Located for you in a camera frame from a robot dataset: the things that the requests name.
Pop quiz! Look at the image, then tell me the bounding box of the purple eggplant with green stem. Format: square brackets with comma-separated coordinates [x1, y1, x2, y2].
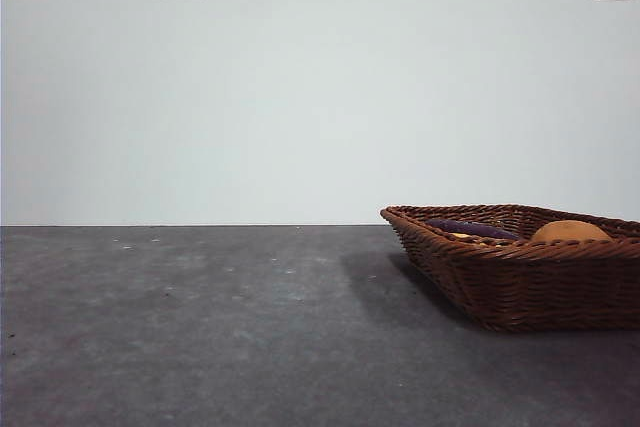
[424, 218, 521, 241]

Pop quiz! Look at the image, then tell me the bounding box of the brown wicker basket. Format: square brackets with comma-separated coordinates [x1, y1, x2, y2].
[379, 204, 640, 333]

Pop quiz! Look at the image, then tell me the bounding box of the brown potato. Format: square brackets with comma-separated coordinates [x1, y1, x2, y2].
[529, 219, 614, 244]

